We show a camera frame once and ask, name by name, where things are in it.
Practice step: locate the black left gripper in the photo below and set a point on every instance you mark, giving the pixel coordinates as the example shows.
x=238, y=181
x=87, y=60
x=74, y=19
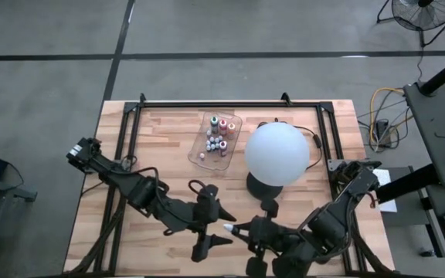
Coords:
x=206, y=210

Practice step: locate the black power adapter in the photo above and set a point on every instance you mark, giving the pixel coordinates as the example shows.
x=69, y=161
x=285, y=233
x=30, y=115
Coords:
x=382, y=129

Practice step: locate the grey side table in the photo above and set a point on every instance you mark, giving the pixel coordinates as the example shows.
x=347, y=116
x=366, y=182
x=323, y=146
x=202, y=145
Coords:
x=439, y=116

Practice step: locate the white paper sheet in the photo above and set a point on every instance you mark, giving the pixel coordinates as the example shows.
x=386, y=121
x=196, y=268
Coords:
x=385, y=177

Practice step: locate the dark grey desk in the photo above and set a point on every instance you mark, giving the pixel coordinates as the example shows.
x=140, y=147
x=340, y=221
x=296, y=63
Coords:
x=439, y=216

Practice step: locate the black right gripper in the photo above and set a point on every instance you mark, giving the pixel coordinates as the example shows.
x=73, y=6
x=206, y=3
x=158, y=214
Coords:
x=263, y=231

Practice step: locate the large green food coloring bottle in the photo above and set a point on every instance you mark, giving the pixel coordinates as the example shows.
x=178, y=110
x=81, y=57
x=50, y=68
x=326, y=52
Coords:
x=214, y=121

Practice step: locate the black floor fan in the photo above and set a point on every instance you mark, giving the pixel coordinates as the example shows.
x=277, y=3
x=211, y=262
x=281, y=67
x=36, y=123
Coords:
x=425, y=13

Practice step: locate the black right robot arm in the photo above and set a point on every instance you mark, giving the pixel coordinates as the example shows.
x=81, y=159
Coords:
x=334, y=224

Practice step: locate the clear plastic bin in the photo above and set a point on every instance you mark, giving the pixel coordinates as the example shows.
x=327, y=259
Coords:
x=207, y=162

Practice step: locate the large red food coloring bottle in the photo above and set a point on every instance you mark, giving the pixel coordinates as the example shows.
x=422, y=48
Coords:
x=223, y=124

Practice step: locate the black metal table frame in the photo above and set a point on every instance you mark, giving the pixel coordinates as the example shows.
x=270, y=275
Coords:
x=226, y=104

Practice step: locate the grey computer stand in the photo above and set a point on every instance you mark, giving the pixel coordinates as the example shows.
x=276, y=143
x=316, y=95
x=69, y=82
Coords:
x=18, y=194

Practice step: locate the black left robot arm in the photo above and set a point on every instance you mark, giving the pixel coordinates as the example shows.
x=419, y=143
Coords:
x=141, y=191

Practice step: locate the white globe lamp black base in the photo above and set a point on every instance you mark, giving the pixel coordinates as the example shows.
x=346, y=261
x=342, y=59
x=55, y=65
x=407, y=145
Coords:
x=276, y=154

